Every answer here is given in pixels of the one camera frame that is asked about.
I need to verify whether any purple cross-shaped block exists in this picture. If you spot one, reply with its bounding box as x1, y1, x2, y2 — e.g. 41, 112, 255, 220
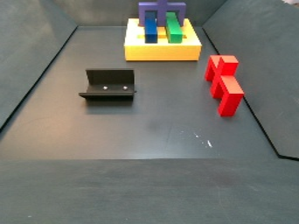
138, 0, 187, 26

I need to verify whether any yellow slotted board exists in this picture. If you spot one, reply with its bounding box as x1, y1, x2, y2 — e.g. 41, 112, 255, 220
124, 18, 202, 61

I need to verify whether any red cross-shaped block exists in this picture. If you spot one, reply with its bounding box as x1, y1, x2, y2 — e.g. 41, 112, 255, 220
204, 55, 244, 116

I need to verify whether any green bar block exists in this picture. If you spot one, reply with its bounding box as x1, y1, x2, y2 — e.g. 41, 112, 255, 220
166, 12, 183, 44

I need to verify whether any blue bar block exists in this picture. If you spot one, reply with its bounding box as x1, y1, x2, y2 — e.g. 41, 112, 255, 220
144, 18, 158, 44

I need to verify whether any black metal bracket holder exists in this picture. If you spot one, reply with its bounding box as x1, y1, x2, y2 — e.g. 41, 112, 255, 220
79, 68, 136, 100

